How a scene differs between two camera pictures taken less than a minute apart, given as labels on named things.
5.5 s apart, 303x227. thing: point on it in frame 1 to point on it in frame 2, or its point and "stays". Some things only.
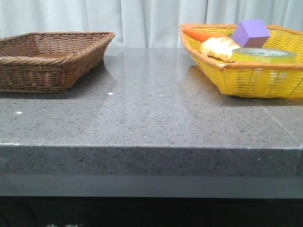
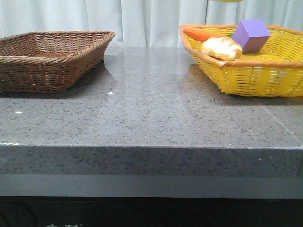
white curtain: [141, 23] stays
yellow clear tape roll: [271, 55] to [227, 1]
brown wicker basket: [49, 62] stays
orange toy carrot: [200, 35] stays
